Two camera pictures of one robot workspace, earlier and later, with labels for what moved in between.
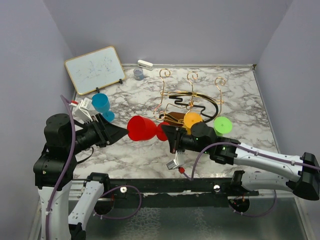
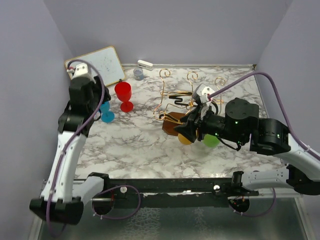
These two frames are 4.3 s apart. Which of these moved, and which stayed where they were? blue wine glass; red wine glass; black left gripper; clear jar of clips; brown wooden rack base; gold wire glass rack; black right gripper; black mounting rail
Moved: black left gripper; black right gripper; red wine glass
Stayed: clear jar of clips; brown wooden rack base; gold wire glass rack; black mounting rail; blue wine glass
